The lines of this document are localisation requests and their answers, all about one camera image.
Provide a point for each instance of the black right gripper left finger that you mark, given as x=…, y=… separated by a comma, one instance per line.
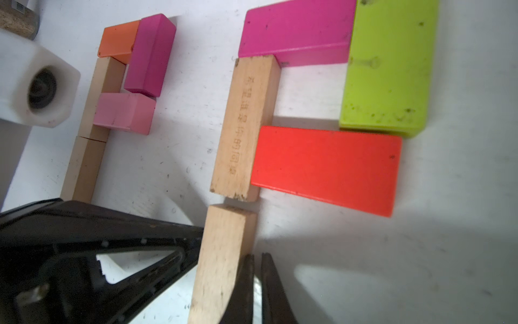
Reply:
x=241, y=303

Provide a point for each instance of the glass spice jar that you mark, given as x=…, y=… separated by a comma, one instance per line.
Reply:
x=17, y=18

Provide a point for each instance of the red block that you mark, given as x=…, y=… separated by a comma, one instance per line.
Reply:
x=355, y=170

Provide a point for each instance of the magenta block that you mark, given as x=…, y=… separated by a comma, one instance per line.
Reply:
x=300, y=33
x=150, y=56

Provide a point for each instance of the orange block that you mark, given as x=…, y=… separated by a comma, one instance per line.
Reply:
x=117, y=41

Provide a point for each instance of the light pink block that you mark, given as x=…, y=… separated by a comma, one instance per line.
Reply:
x=129, y=112

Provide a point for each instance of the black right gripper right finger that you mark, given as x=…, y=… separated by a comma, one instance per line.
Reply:
x=276, y=307

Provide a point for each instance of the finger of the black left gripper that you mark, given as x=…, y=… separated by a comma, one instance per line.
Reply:
x=51, y=271

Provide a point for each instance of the wooden cylinder block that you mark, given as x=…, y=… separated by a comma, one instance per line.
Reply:
x=250, y=105
x=229, y=236

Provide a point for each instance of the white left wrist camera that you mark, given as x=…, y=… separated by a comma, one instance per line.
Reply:
x=38, y=88

